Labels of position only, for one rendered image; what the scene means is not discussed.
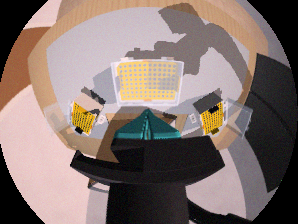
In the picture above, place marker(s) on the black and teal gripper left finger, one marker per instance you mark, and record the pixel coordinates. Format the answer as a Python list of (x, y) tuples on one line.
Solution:
[(134, 129)]

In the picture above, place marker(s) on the yellow perforated tip rack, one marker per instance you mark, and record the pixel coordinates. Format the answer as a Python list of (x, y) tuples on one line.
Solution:
[(82, 123), (212, 119)]

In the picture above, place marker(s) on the grey bench mat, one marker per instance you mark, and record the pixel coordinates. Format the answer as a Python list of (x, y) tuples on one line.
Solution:
[(214, 61)]

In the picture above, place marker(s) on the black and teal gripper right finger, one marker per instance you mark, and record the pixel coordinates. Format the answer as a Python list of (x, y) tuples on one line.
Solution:
[(159, 129)]

